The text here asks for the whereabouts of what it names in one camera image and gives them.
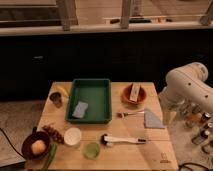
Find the green vegetable stalk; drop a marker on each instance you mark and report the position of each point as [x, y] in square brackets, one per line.
[50, 157]

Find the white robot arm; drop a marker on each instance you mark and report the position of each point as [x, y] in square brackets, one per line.
[186, 83]

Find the white dish brush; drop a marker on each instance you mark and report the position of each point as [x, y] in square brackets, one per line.
[106, 139]

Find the orange bowl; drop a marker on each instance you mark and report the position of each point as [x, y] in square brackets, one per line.
[126, 95]

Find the fork with wooden handle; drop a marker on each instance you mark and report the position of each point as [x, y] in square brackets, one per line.
[126, 114]

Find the green cup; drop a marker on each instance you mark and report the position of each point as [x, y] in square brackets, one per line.
[91, 150]

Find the grey folded cloth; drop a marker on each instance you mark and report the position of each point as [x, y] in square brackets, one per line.
[151, 120]

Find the spice bottles on floor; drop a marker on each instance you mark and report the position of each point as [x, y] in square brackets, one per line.
[197, 121]

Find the brown grape bunch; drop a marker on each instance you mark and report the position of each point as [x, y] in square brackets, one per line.
[54, 134]

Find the green plastic tray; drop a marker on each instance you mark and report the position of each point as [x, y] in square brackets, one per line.
[97, 94]

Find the grey blue sponge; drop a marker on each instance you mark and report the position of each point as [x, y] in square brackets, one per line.
[80, 110]

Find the small cardboard box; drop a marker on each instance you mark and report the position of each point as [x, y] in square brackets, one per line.
[134, 92]

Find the white cup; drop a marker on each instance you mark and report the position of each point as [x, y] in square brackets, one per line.
[72, 136]

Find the yellow potato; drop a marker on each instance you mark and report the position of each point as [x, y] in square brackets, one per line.
[38, 147]

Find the yellow banana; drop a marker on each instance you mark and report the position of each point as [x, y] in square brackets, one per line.
[62, 90]

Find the dark brown bowl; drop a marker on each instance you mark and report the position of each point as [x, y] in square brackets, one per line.
[26, 146]

